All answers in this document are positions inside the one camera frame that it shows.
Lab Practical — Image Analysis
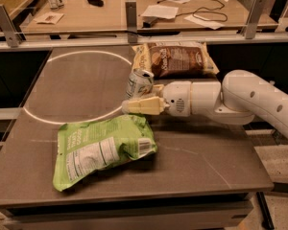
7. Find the black computer mouse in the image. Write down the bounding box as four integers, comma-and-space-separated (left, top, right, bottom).
87, 0, 104, 7

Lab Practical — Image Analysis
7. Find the small paper packet left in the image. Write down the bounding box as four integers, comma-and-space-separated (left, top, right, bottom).
35, 11, 64, 25

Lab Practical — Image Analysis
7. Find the left metal bracket post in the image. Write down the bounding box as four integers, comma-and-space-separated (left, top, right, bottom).
0, 5, 22, 48

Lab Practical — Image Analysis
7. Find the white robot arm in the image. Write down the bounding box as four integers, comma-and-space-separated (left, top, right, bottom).
122, 70, 288, 139

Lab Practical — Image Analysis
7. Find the green rice chip bag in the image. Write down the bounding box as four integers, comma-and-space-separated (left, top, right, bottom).
53, 115, 157, 192

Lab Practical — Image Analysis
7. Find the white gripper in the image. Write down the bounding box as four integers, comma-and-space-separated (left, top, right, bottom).
122, 81, 191, 117

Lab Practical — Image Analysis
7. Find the white paper sheet right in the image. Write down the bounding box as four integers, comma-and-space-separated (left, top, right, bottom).
184, 14, 223, 30

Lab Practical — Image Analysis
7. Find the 7up soda can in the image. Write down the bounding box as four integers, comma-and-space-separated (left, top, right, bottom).
126, 68, 154, 99

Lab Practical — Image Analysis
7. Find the brown and yellow chip bag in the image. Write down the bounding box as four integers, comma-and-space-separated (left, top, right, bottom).
132, 41, 219, 79

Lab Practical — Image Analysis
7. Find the white paper sheet centre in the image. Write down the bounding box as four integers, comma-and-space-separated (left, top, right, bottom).
141, 5, 179, 19

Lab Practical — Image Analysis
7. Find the right metal bracket post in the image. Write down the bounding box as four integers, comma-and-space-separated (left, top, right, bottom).
241, 0, 266, 39

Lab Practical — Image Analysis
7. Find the metal bracket post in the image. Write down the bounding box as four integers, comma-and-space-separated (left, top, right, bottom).
0, 5, 22, 48
125, 0, 137, 44
241, 0, 266, 39

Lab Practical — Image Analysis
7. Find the middle metal bracket post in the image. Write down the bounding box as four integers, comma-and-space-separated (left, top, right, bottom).
125, 0, 137, 44

